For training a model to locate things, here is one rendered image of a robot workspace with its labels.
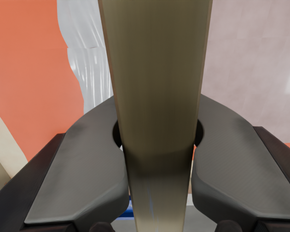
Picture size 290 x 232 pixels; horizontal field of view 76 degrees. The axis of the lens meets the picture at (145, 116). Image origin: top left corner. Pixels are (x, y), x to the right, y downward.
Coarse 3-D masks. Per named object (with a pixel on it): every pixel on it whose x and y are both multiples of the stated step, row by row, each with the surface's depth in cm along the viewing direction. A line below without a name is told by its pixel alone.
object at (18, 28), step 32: (0, 0) 20; (32, 0) 20; (224, 0) 20; (256, 0) 20; (288, 0) 20; (0, 32) 22; (32, 32) 22; (224, 32) 22; (256, 32) 22; (288, 32) 22
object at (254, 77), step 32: (0, 64) 24; (32, 64) 24; (64, 64) 24; (224, 64) 24; (256, 64) 24; (288, 64) 24; (0, 96) 27; (32, 96) 27; (64, 96) 27; (224, 96) 27; (256, 96) 26; (288, 96) 26; (32, 128) 30; (64, 128) 30; (288, 128) 30
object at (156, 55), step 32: (128, 0) 4; (160, 0) 4; (192, 0) 4; (128, 32) 5; (160, 32) 5; (192, 32) 5; (128, 64) 5; (160, 64) 5; (192, 64) 5; (128, 96) 6; (160, 96) 6; (192, 96) 6; (128, 128) 7; (160, 128) 6; (192, 128) 7; (128, 160) 8; (160, 160) 7; (160, 192) 9; (160, 224) 10
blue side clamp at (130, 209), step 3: (129, 198) 33; (129, 201) 33; (129, 204) 34; (129, 207) 34; (132, 207) 34; (126, 210) 35; (129, 210) 35; (132, 210) 35; (123, 213) 35; (126, 213) 35; (129, 213) 35; (132, 213) 35; (120, 216) 35; (123, 216) 35; (126, 216) 35; (129, 216) 35; (132, 216) 35; (117, 219) 35; (120, 219) 35; (123, 219) 35; (126, 219) 35; (129, 219) 35; (132, 219) 35
